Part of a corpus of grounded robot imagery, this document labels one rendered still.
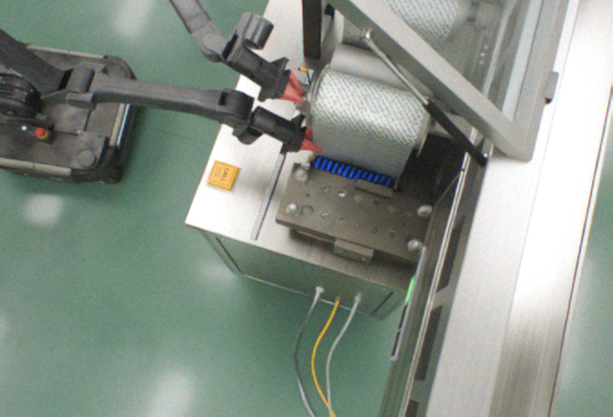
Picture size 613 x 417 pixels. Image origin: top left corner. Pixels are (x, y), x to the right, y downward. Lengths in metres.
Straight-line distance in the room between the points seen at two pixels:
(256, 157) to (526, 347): 0.93
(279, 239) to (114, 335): 1.17
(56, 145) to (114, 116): 0.26
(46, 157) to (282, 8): 1.20
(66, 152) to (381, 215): 1.49
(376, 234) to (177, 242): 1.28
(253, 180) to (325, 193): 0.25
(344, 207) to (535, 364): 0.64
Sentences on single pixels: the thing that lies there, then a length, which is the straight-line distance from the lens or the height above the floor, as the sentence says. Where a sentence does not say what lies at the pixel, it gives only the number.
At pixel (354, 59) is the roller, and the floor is 1.23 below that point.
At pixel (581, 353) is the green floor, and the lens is 2.75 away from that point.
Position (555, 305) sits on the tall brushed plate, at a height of 1.44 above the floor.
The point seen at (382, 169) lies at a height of 1.06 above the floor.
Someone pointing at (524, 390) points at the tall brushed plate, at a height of 1.44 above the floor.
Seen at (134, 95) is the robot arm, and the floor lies 1.22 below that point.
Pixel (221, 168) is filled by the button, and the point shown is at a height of 0.92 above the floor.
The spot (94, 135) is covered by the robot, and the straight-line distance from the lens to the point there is 2.58.
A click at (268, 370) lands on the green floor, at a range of 2.54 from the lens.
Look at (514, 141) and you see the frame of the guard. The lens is 0.95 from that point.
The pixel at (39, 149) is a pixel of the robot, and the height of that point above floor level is 0.24.
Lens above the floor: 2.54
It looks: 73 degrees down
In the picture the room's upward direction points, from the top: 3 degrees counter-clockwise
